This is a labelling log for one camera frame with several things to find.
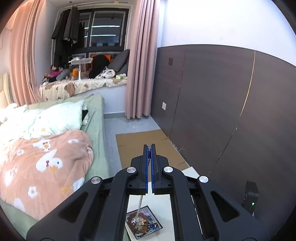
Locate bed with green sheet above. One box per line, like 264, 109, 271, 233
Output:
0, 94, 110, 241

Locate pile of stuffed toys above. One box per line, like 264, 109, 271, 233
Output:
42, 65, 70, 83

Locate patterned window seat cushion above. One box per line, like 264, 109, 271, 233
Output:
39, 77, 128, 100

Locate black jewelry box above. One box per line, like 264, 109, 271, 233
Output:
125, 205, 163, 240

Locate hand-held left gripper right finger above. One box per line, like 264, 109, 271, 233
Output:
151, 144, 266, 241

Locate pink curtain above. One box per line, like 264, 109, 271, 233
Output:
125, 0, 160, 120
9, 0, 48, 106

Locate brown bead bracelet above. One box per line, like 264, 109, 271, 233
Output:
128, 213, 149, 235

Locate black and white plush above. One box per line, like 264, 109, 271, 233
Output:
95, 66, 116, 80

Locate hanging dark clothes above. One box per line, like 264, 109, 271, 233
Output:
51, 6, 85, 68

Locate white low table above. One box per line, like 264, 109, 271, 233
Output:
127, 166, 202, 241

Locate cardboard sheet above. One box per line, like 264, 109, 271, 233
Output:
116, 129, 189, 172

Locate white star-print pillow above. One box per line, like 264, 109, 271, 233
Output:
0, 100, 85, 142

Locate white stand fan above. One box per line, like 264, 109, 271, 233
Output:
69, 58, 93, 80

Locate blue flower bracelet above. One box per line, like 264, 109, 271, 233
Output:
146, 216, 158, 231

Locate beige bed headboard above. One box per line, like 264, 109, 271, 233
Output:
0, 72, 12, 109

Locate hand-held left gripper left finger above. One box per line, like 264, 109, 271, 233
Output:
26, 144, 151, 241

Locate pink duck print blanket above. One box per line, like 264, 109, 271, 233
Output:
0, 130, 94, 220

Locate black bag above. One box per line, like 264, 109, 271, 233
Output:
88, 54, 111, 79

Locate dark framed window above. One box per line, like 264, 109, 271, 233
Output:
77, 8, 130, 54

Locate dark grey pillow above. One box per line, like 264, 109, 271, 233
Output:
107, 49, 130, 74

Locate silver chain necklace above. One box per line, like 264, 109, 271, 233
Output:
131, 147, 153, 226

